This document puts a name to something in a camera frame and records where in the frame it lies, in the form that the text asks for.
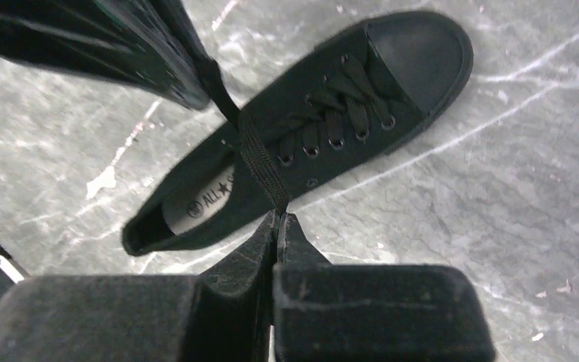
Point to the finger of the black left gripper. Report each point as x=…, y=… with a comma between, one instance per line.
x=121, y=42

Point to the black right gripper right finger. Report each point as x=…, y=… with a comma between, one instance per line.
x=371, y=312

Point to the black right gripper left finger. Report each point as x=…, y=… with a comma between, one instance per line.
x=222, y=314

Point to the black canvas sneaker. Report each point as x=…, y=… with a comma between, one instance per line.
x=418, y=62

